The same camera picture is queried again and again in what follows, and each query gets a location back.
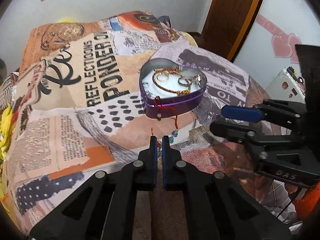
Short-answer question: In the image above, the gold ring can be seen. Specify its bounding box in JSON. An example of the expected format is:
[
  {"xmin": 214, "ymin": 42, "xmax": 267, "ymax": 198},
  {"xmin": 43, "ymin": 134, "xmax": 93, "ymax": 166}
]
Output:
[{"xmin": 157, "ymin": 71, "xmax": 171, "ymax": 82}]

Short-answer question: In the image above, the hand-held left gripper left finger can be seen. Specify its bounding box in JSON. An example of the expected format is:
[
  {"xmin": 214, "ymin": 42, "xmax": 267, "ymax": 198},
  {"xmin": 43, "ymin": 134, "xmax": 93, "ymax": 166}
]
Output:
[{"xmin": 29, "ymin": 136, "xmax": 158, "ymax": 240}]

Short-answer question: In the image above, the yellow cloth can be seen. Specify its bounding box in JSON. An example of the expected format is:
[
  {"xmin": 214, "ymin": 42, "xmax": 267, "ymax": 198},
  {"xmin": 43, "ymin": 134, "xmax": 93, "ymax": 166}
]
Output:
[{"xmin": 0, "ymin": 102, "xmax": 13, "ymax": 203}]

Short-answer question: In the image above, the blue bag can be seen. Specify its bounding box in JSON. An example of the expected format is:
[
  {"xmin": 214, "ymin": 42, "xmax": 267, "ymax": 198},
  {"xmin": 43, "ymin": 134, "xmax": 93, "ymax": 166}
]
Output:
[{"xmin": 156, "ymin": 15, "xmax": 173, "ymax": 28}]

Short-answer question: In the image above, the purple heart-shaped tin box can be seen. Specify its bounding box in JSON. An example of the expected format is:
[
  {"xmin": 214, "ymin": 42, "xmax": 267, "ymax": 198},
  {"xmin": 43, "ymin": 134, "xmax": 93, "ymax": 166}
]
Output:
[{"xmin": 139, "ymin": 59, "xmax": 207, "ymax": 119}]

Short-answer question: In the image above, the red cord with blue beads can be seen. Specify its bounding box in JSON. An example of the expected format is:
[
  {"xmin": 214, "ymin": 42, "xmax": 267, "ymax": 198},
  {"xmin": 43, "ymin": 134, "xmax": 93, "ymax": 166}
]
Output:
[{"xmin": 150, "ymin": 96, "xmax": 179, "ymax": 145}]

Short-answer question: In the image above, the person's right forearm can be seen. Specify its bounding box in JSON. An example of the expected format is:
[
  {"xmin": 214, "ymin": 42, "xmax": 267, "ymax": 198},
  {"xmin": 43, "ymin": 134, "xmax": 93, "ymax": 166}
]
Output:
[{"xmin": 294, "ymin": 186, "xmax": 320, "ymax": 222}]

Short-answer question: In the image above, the dark wooden door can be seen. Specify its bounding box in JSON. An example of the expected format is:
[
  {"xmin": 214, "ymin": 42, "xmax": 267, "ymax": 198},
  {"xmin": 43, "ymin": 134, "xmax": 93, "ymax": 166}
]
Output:
[{"xmin": 200, "ymin": 0, "xmax": 260, "ymax": 55}]

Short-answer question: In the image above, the wooden wardrobe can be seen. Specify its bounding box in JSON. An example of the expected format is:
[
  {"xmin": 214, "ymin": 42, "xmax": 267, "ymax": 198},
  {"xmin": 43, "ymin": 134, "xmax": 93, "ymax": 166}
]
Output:
[{"xmin": 230, "ymin": 0, "xmax": 270, "ymax": 62}]

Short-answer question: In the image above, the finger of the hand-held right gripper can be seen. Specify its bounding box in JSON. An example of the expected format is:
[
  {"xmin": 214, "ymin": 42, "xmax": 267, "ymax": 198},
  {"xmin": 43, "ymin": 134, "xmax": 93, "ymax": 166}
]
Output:
[
  {"xmin": 221, "ymin": 99, "xmax": 309, "ymax": 133},
  {"xmin": 209, "ymin": 120, "xmax": 318, "ymax": 188}
]

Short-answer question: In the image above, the white suitcase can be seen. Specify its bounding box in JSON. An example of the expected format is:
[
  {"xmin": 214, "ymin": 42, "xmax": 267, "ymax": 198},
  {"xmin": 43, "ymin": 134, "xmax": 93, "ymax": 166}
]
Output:
[{"xmin": 265, "ymin": 66, "xmax": 307, "ymax": 105}]

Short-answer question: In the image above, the printed blanket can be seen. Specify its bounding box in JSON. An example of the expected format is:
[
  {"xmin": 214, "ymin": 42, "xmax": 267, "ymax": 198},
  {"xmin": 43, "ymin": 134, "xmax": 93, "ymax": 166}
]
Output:
[{"xmin": 0, "ymin": 10, "xmax": 308, "ymax": 230}]

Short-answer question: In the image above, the white heart-print sliding door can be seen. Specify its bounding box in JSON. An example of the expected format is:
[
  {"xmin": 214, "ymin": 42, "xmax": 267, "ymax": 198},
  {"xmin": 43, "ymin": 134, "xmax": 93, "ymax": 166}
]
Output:
[{"xmin": 232, "ymin": 0, "xmax": 320, "ymax": 90}]

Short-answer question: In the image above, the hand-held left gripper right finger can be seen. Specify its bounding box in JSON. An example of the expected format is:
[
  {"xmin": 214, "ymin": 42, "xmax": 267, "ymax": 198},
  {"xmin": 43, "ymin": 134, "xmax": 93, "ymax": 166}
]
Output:
[{"xmin": 161, "ymin": 135, "xmax": 293, "ymax": 240}]

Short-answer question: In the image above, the red and gold bracelet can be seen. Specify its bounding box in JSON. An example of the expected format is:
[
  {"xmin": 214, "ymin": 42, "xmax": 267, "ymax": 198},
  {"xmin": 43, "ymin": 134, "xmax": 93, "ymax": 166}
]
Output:
[{"xmin": 152, "ymin": 66, "xmax": 192, "ymax": 96}]

